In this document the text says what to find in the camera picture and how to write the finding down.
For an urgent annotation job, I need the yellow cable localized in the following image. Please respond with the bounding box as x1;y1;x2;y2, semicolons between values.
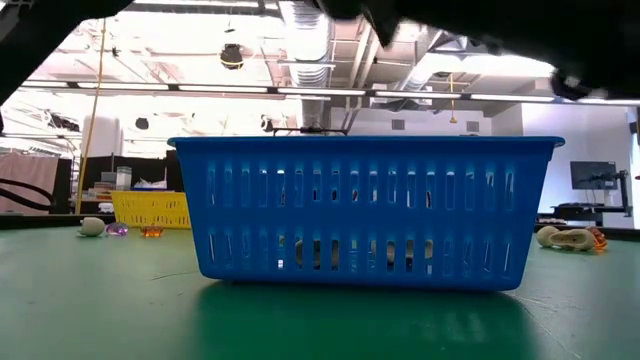
74;18;107;216

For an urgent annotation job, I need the yellow slotted plastic basket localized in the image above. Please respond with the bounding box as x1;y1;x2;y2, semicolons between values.
109;189;192;231

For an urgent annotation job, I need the black cable loop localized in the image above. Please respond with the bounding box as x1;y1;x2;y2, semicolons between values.
0;178;55;212

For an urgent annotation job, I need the thin black bar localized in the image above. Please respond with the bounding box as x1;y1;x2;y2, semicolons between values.
272;125;350;137

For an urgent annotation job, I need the black ceiling dome device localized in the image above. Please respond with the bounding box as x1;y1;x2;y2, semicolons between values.
219;43;245;71

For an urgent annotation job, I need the clear plastic container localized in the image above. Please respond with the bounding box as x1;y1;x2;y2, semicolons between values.
115;165;133;192

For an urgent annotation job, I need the black office desk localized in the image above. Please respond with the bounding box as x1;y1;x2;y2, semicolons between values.
551;201;634;227

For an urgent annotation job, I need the black cabinet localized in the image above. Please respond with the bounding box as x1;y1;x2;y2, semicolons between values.
81;149;180;217

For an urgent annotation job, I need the green table mat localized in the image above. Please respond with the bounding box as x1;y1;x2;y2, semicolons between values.
0;225;640;360

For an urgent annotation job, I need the silver ventilation duct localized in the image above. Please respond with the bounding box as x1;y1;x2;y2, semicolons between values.
277;0;335;130

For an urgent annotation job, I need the long ceiling light bar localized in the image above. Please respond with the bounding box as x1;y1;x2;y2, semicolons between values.
177;84;270;94
276;87;368;97
468;93;556;104
574;97;640;107

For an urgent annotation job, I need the black computer monitor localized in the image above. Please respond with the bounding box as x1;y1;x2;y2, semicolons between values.
569;160;619;192

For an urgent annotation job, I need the yellow hanging cord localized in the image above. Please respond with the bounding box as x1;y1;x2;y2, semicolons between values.
448;73;459;125

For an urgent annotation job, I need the white cylinder tank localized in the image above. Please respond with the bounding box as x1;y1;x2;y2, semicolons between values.
81;116;124;159

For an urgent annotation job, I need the pink hanging cloth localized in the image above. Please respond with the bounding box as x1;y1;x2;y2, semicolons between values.
0;151;61;216

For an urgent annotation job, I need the blue slotted plastic basket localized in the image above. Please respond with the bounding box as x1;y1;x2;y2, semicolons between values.
167;135;566;293

